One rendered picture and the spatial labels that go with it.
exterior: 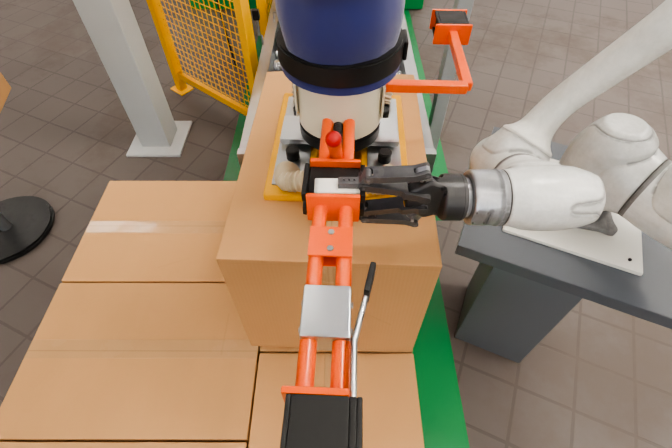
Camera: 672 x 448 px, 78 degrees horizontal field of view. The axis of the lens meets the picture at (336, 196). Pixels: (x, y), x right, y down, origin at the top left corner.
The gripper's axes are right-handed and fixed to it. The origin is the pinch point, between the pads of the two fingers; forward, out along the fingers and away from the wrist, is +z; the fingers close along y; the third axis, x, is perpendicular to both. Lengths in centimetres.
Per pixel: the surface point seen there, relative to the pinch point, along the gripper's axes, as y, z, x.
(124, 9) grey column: 36, 94, 139
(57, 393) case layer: 58, 67, -14
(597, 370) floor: 111, -99, 10
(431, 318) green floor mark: 111, -40, 30
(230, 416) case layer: 57, 24, -19
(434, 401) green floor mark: 111, -36, -2
